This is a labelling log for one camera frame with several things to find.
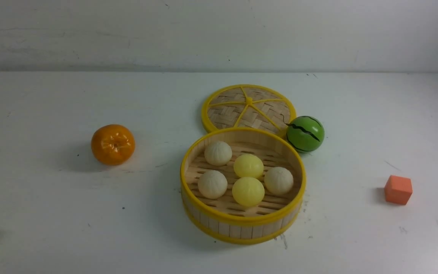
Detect white bun outside tray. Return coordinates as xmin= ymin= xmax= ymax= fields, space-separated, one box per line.
xmin=205 ymin=141 xmax=232 ymax=166

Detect yellow bun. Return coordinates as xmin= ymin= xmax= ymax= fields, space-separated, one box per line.
xmin=233 ymin=154 xmax=264 ymax=178
xmin=232 ymin=177 xmax=265 ymax=207

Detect white bun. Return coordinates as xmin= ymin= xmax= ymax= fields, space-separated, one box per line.
xmin=198 ymin=170 xmax=228 ymax=199

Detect beige bun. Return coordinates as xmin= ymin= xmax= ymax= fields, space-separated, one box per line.
xmin=264 ymin=167 xmax=294 ymax=195

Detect woven bamboo steamer lid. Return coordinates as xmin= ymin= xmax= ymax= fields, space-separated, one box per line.
xmin=200 ymin=84 xmax=297 ymax=138

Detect bamboo steamer tray yellow rims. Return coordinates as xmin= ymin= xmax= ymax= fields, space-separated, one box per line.
xmin=180 ymin=128 xmax=306 ymax=244

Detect green toy watermelon ball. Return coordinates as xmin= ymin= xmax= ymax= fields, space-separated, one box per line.
xmin=286 ymin=116 xmax=325 ymax=153

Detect orange toy tangerine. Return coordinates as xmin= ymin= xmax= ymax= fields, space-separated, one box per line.
xmin=90 ymin=124 xmax=136 ymax=166

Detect orange foam cube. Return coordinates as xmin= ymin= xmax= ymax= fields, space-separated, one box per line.
xmin=384 ymin=175 xmax=413 ymax=206

